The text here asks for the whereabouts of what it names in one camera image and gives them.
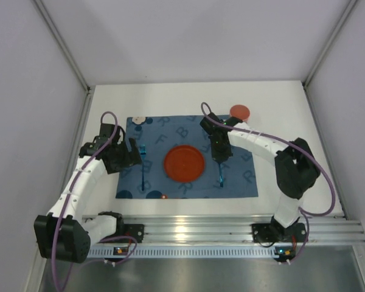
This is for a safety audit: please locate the blue fork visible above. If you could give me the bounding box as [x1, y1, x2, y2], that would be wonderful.
[139, 144, 147, 191]

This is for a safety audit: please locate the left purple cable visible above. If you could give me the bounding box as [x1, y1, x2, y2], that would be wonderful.
[50, 111, 138, 292]

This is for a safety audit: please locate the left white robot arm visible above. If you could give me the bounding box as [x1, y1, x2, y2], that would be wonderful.
[33, 123, 142, 263]

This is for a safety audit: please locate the aluminium mounting rail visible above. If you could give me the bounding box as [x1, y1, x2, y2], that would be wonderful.
[124, 215, 365, 245]

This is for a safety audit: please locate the blue spoon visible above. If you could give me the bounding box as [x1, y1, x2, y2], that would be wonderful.
[218, 163, 224, 187]

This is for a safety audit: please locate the pink plastic cup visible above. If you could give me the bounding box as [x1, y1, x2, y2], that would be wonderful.
[229, 105, 251, 122]

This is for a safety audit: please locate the red round plate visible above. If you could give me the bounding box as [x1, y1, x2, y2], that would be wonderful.
[163, 145, 206, 183]

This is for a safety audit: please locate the blue letter-print placemat cloth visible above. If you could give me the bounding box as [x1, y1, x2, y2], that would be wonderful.
[115, 116, 259, 199]

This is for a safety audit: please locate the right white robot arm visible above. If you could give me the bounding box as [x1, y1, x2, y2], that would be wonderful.
[200, 113, 321, 228]

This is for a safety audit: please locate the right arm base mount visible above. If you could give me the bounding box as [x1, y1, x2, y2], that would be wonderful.
[251, 223, 307, 243]

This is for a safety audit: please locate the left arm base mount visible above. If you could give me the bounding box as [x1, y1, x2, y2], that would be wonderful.
[116, 223, 145, 243]

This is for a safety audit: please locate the perforated cable tray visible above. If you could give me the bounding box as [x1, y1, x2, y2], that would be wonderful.
[85, 245, 299, 259]

